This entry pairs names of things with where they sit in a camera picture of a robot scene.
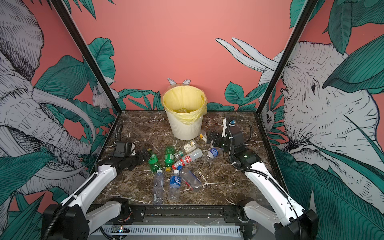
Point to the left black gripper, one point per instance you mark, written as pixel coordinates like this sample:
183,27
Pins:
140,158

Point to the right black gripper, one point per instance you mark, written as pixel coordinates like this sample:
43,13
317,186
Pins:
220,138

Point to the green bottle yellow cap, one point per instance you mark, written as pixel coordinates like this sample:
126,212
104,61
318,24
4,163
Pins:
153,161

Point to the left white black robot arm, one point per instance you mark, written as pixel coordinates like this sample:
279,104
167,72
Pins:
72,220

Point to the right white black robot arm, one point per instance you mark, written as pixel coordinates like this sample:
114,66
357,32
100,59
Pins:
287,220

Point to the white ribbed plastic bin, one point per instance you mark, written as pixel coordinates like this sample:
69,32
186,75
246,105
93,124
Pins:
183,131

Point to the yellow plastic bin liner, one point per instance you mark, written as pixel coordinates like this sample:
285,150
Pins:
186,103

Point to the clear bottle orange label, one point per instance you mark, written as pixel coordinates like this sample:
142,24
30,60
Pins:
203,136

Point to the clear bottle red label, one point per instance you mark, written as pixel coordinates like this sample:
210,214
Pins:
187,159

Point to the green bottle green label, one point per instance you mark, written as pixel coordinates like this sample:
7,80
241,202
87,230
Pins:
169,158

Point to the small clear bottle cream label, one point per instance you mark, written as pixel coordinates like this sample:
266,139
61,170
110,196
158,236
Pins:
186,149

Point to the clear bottle white cap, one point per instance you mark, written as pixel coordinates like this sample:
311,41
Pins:
158,189

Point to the blue label bottle white cap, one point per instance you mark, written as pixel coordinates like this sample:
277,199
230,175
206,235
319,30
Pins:
174,186

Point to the crushed clear bottle blue cap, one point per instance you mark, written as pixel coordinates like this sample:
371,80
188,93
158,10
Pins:
190,179

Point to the white perforated vent strip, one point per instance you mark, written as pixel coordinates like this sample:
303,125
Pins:
152,230

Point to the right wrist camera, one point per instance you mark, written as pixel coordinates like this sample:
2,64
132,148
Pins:
230,130

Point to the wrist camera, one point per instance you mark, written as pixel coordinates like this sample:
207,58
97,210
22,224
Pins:
123,149
230,130

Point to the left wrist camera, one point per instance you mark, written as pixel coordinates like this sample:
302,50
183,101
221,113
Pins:
123,149

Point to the black front rail frame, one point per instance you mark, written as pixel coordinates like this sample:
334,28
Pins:
230,213

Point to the right black corner post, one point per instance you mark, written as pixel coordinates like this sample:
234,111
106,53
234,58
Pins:
295,36

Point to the black corner post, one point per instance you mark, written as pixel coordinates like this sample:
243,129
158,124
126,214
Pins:
295,36
66,18

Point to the left black corner post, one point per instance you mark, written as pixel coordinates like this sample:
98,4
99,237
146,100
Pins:
66,18

